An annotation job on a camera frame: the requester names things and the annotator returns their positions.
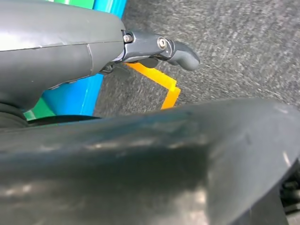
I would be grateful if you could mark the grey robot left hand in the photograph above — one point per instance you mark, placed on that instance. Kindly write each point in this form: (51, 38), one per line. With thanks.
(58, 31)

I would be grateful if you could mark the yellow floor tape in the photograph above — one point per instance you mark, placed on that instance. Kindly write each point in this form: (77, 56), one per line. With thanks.
(161, 79)

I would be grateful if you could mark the blue metal shelf rack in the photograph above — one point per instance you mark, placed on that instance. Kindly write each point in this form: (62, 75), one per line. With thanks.
(75, 96)

